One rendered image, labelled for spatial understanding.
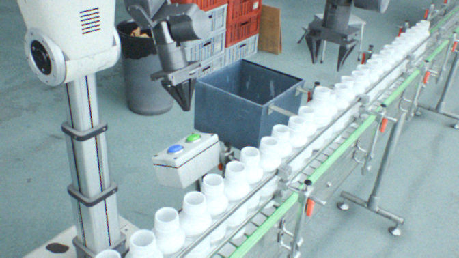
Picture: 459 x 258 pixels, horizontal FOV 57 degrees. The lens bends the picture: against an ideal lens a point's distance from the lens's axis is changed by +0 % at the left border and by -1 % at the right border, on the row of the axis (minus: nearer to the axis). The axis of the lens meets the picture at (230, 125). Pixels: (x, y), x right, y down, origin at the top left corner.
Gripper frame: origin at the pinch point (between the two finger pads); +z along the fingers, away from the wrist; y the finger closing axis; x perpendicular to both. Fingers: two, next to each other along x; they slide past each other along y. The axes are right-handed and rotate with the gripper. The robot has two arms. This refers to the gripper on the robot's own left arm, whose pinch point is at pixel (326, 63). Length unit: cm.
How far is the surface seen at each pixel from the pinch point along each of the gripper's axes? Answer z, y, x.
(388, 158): 82, -1, -105
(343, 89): 9.9, -1.7, -11.0
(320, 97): 8.2, -0.6, 1.6
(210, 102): 38, 52, -23
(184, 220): 14, 0, 50
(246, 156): 10.1, 0.1, 31.5
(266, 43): 116, 181, -283
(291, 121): 11.2, 1.2, 11.4
